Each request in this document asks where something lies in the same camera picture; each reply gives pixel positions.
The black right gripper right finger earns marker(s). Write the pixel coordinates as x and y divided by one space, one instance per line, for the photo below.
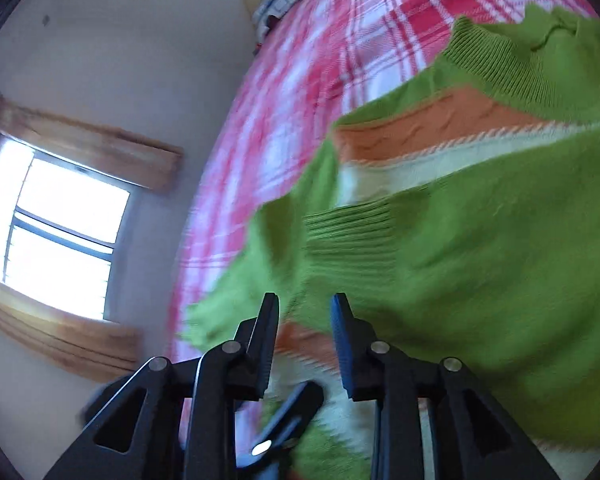
472 435

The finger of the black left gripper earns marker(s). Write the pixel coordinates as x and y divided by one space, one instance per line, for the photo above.
275 444

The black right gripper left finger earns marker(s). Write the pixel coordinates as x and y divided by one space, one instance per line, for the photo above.
175 420

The green striped knit sweater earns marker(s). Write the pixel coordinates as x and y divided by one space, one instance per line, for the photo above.
460 214

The tan side window curtain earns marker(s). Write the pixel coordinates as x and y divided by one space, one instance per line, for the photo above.
116 152

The side window with frame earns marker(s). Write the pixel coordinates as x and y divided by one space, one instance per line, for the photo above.
60 229

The red white plaid bedspread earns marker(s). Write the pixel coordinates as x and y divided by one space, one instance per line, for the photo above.
326 59

